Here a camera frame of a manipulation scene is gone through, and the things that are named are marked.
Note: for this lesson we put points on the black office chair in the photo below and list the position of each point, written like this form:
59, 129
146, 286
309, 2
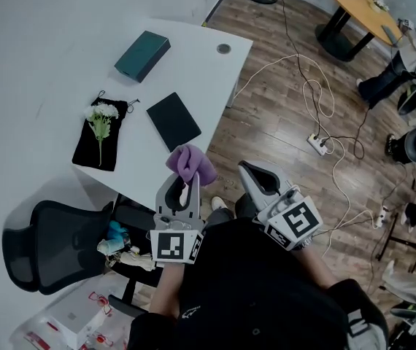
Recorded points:
47, 243

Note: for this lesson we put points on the silver wristwatch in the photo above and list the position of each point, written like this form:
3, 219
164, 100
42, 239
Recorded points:
307, 245

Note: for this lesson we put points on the person's dark trousers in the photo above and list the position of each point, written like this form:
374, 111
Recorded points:
244, 206

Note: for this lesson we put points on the person's black shirt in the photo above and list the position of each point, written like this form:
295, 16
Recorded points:
248, 286

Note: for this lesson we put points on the white artificial flower bouquet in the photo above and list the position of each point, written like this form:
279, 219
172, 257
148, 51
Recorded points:
100, 113

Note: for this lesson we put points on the round wooden table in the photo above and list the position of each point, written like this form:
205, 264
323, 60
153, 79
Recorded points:
357, 2

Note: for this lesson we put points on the dark teal box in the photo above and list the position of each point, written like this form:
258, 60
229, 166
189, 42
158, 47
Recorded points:
142, 55

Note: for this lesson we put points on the beige folded umbrella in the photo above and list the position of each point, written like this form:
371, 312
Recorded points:
135, 260

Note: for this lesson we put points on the teal plush toy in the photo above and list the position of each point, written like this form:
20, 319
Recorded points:
118, 235

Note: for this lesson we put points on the white cardboard box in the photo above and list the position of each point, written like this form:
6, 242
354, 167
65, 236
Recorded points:
73, 317

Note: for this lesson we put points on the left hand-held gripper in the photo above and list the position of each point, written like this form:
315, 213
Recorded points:
171, 246

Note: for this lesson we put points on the person's white shoe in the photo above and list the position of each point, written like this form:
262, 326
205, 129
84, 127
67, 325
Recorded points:
218, 202

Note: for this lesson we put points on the white power strip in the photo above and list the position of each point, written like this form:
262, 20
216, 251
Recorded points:
381, 217
316, 143

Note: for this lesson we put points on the black notebook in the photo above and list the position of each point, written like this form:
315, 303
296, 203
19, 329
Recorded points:
173, 122

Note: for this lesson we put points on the purple cloth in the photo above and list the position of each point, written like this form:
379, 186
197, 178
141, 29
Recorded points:
193, 162

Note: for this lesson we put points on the small potted white flowers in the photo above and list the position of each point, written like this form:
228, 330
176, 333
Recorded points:
380, 3

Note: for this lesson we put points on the clear plastic bag red print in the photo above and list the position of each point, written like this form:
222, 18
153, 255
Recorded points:
102, 326

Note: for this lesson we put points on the grey tablet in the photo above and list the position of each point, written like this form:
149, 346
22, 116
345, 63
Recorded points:
389, 34

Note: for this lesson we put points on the round desk grommet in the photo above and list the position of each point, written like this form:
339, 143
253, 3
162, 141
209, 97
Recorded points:
223, 48

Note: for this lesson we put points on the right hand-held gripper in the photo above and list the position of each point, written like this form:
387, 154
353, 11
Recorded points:
299, 221

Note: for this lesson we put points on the person's right forearm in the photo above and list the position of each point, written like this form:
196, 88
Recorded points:
314, 268

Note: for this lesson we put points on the person's left forearm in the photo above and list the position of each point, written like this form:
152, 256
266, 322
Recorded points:
166, 290

